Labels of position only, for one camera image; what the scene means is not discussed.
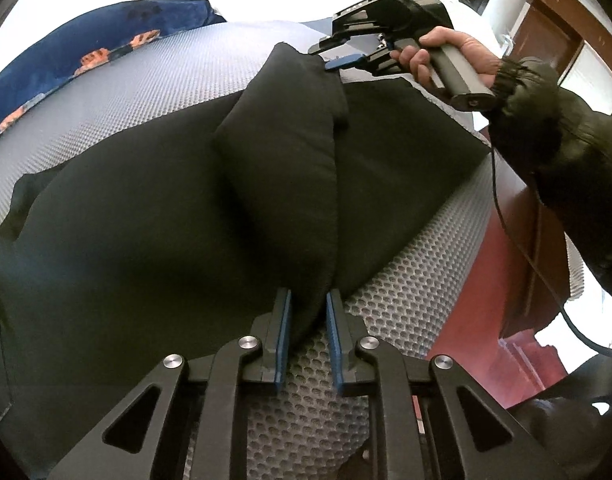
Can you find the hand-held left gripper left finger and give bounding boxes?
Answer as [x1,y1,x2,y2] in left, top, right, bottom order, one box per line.
[48,287,293,480]

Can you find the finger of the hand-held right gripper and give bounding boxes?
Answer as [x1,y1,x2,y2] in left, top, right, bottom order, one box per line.
[308,30,384,56]
[325,52,387,75]

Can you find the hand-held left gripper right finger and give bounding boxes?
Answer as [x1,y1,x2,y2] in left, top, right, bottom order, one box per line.
[326,289,569,480]

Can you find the black pants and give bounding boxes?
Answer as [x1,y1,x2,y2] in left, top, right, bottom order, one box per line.
[0,42,492,480]

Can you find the person's right hand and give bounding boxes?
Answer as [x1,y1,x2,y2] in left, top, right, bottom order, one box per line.
[390,26,505,97]

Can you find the brown wooden cabinet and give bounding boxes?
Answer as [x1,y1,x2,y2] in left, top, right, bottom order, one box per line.
[503,0,612,98]

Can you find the grey mesh mattress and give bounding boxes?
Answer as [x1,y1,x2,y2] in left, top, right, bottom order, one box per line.
[0,20,493,480]

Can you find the blue printed blanket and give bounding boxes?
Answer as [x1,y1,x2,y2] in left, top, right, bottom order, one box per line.
[0,0,227,148]

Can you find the red-brown wooden bed frame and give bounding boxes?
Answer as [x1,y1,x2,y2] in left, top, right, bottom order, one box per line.
[426,157,584,411]

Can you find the black cable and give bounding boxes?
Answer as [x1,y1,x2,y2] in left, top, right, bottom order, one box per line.
[488,142,612,358]

